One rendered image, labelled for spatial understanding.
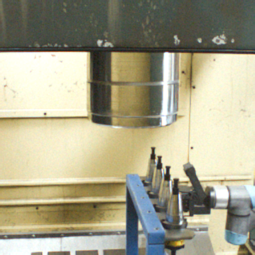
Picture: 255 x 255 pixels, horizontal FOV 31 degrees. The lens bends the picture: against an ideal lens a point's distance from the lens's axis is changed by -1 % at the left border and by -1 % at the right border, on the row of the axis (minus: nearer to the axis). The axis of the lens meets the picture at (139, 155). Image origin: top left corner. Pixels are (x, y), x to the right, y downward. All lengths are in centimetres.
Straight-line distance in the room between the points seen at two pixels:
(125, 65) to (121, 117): 8
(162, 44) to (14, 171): 129
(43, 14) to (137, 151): 125
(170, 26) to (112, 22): 8
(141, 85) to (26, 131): 116
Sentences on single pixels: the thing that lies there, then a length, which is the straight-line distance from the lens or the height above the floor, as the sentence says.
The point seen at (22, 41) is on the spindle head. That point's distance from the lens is 68.
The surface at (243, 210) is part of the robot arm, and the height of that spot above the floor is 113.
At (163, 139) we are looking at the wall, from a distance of 188.
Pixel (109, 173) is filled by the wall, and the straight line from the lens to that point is 188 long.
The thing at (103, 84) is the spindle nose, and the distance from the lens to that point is 75.
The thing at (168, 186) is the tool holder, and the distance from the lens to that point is 119.
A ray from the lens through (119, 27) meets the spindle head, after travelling 68.
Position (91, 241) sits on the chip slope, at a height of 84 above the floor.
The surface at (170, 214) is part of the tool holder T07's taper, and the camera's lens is 110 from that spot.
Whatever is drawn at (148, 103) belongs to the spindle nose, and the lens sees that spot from 74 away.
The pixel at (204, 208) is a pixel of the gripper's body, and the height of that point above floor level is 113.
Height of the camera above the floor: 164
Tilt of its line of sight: 14 degrees down
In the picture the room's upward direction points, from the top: 1 degrees clockwise
